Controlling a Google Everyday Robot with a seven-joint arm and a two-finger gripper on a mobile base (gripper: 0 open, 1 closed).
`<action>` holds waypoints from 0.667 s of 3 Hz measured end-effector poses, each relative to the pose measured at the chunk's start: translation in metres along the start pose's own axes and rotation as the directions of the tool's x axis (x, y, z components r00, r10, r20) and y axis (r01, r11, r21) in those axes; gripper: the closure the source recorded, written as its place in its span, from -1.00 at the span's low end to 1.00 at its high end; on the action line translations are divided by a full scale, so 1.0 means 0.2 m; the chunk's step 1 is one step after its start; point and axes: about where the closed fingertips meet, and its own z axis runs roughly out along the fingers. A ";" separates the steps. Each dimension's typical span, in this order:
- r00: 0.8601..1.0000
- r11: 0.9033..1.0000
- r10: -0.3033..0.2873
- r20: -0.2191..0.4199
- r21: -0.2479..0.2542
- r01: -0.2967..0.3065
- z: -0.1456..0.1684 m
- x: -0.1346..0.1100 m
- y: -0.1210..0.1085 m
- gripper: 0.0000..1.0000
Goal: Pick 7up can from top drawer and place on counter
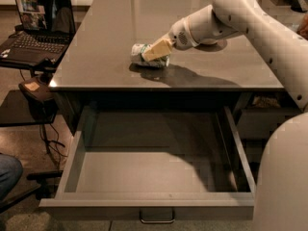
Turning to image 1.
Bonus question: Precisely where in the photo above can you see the crushed 7up can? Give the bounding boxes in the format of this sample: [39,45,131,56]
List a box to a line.
[131,43,169,68]

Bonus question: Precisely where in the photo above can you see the black laptop stand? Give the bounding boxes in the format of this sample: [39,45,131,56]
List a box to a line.
[0,67,64,213]

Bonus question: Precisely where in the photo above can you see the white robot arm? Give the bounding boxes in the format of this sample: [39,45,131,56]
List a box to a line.
[141,0,308,231]

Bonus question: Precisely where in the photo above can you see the open grey top drawer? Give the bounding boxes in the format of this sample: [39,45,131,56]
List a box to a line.
[39,107,255,221]

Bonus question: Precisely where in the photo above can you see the black cables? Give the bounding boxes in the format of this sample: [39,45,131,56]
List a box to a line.
[38,123,66,170]

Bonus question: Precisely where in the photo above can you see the black device with label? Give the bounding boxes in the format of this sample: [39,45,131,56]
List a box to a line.
[18,77,57,119]

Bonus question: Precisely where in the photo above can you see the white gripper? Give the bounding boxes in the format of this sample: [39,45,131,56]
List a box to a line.
[141,16,199,62]

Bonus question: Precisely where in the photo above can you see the person's knee in jeans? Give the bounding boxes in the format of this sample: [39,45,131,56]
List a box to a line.
[0,154,23,200]

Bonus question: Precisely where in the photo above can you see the brown object on counter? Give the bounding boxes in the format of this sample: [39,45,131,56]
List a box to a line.
[296,13,308,40]

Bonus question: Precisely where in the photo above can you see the white paper bowl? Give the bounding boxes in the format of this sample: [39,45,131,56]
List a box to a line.
[201,38,218,45]

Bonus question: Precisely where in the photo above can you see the metal drawer handle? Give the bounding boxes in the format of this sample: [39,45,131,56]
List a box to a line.
[139,209,175,224]

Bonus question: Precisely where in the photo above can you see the black laptop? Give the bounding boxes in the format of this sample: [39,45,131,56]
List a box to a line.
[0,0,76,66]

